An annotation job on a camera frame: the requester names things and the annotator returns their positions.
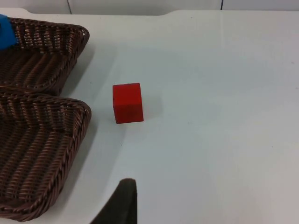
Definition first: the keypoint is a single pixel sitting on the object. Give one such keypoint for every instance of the dark brown wicker basket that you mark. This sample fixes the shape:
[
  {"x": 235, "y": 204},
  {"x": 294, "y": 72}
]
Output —
[
  {"x": 35, "y": 149},
  {"x": 35, "y": 63}
]

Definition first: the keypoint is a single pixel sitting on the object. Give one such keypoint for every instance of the blue cube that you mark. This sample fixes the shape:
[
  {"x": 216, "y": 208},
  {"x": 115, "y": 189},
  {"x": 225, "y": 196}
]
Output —
[{"x": 7, "y": 32}]

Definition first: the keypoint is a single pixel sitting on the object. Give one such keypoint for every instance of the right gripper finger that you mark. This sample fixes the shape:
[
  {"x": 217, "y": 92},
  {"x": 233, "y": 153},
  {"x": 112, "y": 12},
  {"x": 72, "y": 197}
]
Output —
[{"x": 123, "y": 205}]

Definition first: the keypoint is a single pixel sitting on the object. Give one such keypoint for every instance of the red cube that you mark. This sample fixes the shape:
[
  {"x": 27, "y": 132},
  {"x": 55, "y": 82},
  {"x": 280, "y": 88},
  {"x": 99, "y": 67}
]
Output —
[{"x": 128, "y": 105}]

